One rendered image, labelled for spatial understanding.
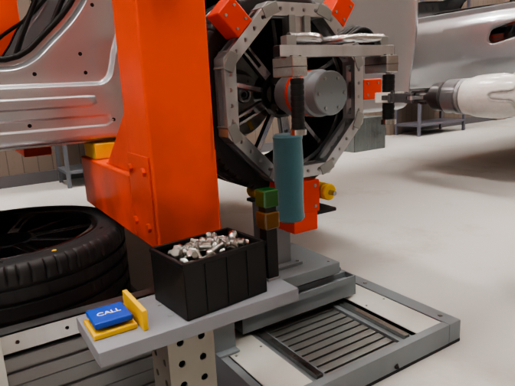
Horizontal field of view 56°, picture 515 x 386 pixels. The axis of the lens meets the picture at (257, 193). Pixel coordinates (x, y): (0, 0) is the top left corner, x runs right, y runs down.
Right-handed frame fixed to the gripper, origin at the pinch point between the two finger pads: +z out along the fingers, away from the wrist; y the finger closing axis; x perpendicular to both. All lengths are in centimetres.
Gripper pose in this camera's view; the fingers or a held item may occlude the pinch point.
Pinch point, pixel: (388, 96)
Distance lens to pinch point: 151.4
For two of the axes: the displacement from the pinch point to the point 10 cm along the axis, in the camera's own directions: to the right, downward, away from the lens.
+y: 8.4, -1.6, 5.2
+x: -0.5, -9.7, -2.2
